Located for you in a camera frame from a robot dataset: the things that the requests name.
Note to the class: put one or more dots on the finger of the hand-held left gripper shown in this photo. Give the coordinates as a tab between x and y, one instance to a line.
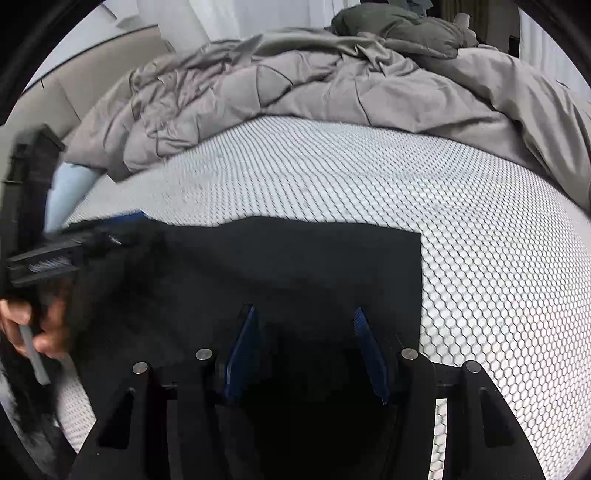
131	215
55	258

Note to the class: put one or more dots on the white curtain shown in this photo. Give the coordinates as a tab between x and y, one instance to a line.
554	46

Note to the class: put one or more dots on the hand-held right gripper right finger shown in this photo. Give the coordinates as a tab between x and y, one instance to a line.
374	355

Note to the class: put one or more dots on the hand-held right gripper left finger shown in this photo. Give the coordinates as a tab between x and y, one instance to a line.
242	350

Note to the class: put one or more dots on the person's left hand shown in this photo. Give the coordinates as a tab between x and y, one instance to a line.
51	323

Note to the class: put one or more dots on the black pants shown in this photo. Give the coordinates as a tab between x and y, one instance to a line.
300	267

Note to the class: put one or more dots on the light blue bolster pillow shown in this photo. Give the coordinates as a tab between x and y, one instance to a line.
69	194

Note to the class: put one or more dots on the dark green pillow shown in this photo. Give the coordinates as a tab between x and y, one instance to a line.
406	32

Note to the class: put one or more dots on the honeycomb patterned bed sheet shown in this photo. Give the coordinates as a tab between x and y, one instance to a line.
485	277

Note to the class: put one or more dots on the beige padded headboard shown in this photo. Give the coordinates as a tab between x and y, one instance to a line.
83	87

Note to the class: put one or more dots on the grey quilted duvet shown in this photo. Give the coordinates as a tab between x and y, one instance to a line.
323	87

